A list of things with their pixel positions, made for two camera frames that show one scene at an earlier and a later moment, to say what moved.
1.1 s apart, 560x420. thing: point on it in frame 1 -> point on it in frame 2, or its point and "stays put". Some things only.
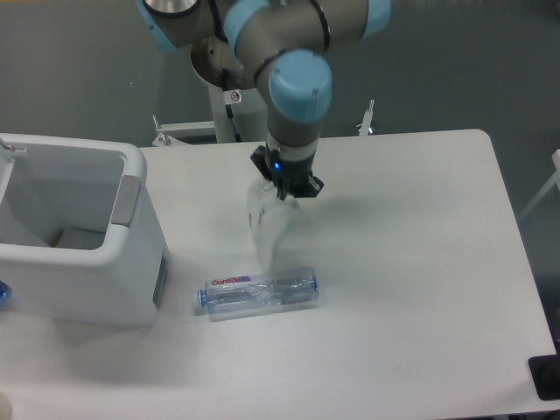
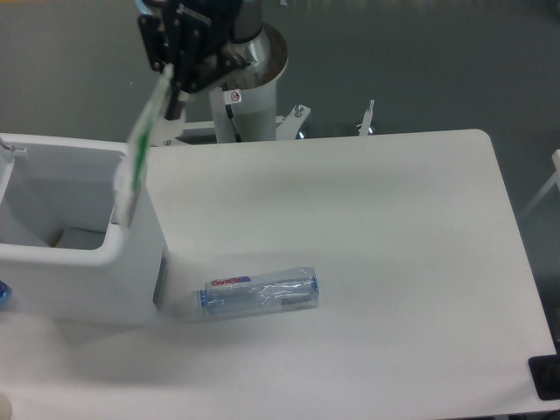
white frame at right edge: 556,158 stays put
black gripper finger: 310,190 -> 196,66
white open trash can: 80,236 stays put
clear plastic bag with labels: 271,220 -> 131,175
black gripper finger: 261,158 -> 162,37
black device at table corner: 545,374 stays put
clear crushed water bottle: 260,293 stays put
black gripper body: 291,166 -> 206,25
